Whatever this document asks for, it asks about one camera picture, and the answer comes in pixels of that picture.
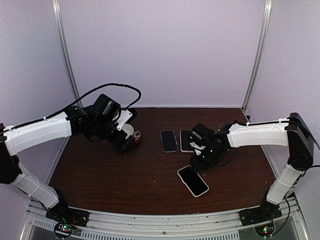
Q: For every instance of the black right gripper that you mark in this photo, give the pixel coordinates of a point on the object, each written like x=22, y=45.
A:
x=198, y=166

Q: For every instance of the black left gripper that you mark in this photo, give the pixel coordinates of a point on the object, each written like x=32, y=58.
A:
x=116, y=143

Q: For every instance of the white phone case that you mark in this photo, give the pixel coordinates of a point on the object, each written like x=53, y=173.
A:
x=193, y=181

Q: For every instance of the pink phone case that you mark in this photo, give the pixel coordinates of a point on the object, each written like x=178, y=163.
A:
x=185, y=143

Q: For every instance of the clear phone case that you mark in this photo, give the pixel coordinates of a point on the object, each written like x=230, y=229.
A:
x=168, y=141

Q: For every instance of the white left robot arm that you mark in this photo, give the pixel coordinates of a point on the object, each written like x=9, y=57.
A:
x=105, y=119

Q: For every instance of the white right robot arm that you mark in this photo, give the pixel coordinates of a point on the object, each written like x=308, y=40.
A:
x=291, y=132

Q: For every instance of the white ceramic bowl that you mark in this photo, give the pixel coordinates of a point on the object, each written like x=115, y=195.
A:
x=128, y=129

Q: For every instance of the right circuit board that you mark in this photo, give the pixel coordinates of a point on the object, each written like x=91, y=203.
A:
x=264, y=230

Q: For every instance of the circuit board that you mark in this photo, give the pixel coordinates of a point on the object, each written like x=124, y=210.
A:
x=63, y=230
x=264, y=230

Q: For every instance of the left circuit board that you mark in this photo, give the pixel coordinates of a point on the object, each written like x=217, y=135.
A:
x=63, y=230

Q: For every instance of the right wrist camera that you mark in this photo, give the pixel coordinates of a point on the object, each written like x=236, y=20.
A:
x=197, y=149

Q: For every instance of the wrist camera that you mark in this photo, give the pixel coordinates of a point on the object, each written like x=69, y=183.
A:
x=125, y=116
x=197, y=149

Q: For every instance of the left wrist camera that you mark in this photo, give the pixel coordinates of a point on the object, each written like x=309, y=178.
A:
x=125, y=116

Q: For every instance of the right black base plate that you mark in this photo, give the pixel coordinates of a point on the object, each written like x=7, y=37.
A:
x=256, y=215

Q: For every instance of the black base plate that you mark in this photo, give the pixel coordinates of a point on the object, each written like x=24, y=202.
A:
x=256, y=215
x=73, y=218

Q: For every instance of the aluminium front rail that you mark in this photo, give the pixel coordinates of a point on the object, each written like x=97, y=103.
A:
x=224, y=225

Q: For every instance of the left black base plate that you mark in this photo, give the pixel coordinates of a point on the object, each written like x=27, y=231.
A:
x=73, y=218

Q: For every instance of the left aluminium frame post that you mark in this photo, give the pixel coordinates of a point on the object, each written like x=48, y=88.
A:
x=56, y=4

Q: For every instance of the aluminium frame post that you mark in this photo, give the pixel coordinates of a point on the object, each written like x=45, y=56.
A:
x=264, y=30
x=56, y=4

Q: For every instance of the right aluminium frame post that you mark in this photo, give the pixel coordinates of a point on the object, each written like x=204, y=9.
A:
x=264, y=30

